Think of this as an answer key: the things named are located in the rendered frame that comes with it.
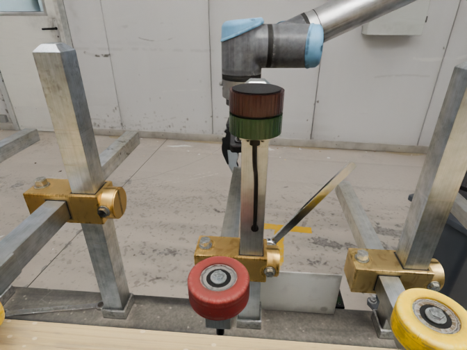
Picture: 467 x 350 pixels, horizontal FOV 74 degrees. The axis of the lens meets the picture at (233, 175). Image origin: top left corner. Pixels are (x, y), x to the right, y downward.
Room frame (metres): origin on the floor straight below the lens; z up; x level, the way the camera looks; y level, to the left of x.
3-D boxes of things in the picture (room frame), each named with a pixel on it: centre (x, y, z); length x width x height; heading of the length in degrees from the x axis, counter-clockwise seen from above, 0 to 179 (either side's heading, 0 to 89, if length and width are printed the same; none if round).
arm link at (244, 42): (0.73, -0.02, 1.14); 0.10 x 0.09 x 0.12; 91
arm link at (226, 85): (0.73, -0.01, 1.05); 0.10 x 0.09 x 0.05; 85
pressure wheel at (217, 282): (0.29, 0.02, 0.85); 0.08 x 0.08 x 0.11
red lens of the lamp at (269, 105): (0.34, -0.03, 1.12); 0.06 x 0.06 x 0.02
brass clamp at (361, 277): (0.37, -0.26, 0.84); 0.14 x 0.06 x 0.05; 85
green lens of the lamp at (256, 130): (0.34, -0.03, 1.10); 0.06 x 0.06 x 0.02
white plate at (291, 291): (0.41, -0.06, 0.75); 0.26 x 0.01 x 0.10; 85
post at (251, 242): (0.39, -0.03, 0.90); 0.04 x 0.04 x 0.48; 85
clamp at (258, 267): (0.39, -0.01, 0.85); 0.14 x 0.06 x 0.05; 85
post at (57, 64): (0.41, 0.22, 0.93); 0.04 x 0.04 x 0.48; 85
